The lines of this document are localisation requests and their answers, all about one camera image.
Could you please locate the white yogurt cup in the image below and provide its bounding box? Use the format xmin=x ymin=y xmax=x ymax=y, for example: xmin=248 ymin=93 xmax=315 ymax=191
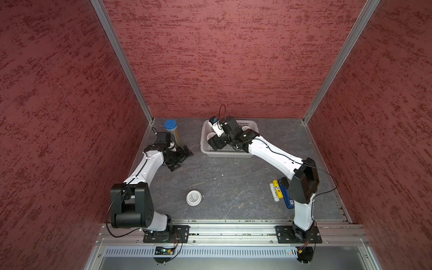
xmin=207 ymin=132 xmax=216 ymax=140
xmin=186 ymin=190 xmax=202 ymax=207

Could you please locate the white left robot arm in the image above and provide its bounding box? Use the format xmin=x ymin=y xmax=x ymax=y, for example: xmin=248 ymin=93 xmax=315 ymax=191
xmin=106 ymin=144 xmax=193 ymax=232

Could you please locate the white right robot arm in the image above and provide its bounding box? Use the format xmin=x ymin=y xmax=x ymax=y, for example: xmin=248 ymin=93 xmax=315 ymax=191
xmin=208 ymin=129 xmax=320 ymax=240

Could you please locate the white perforated plastic basket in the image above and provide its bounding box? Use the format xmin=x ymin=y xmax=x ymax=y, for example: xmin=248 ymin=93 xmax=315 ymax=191
xmin=200 ymin=119 xmax=253 ymax=158

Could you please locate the blue-lidded clear tube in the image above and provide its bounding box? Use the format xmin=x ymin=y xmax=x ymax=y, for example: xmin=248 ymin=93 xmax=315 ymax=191
xmin=164 ymin=119 xmax=183 ymax=146

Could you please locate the yellow glue stick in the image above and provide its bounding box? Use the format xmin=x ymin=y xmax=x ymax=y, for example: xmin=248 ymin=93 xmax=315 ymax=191
xmin=272 ymin=180 xmax=284 ymax=200

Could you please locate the white glue stick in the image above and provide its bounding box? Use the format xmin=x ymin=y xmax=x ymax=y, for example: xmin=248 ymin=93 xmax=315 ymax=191
xmin=269 ymin=183 xmax=280 ymax=202

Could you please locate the left green circuit board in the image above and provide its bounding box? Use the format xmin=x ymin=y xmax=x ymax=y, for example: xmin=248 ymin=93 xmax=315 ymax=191
xmin=155 ymin=246 xmax=176 ymax=256

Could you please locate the right black connector board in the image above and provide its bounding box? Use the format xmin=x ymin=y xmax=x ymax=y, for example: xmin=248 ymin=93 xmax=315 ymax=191
xmin=297 ymin=247 xmax=315 ymax=264

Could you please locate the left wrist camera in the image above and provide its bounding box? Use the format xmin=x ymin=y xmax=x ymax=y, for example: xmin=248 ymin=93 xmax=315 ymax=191
xmin=152 ymin=132 xmax=177 ymax=152

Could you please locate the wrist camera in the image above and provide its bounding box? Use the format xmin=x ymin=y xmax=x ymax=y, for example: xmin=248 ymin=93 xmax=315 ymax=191
xmin=208 ymin=116 xmax=240 ymax=137
xmin=152 ymin=132 xmax=177 ymax=152

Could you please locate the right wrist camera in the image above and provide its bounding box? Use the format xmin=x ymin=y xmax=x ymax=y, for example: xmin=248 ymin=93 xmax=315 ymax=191
xmin=208 ymin=116 xmax=240 ymax=137

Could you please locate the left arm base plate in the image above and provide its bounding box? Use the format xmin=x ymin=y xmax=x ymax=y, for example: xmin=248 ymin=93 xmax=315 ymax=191
xmin=143 ymin=225 xmax=190 ymax=244

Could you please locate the aluminium front rail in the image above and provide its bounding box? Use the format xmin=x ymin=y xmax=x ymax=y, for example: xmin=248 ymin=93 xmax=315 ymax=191
xmin=96 ymin=220 xmax=371 ymax=247

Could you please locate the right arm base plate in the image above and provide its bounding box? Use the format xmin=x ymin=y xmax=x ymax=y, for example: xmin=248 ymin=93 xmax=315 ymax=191
xmin=275 ymin=225 xmax=323 ymax=245

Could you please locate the left aluminium corner post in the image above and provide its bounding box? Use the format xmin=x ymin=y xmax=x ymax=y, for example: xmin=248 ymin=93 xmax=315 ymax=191
xmin=91 ymin=0 xmax=154 ymax=125

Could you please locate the aluminium corner post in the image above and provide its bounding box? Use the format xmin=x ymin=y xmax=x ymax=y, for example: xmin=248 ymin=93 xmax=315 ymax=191
xmin=91 ymin=0 xmax=154 ymax=125
xmin=303 ymin=0 xmax=380 ymax=126

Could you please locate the right aluminium corner post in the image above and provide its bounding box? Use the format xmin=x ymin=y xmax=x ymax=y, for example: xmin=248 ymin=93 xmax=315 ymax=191
xmin=303 ymin=0 xmax=380 ymax=126

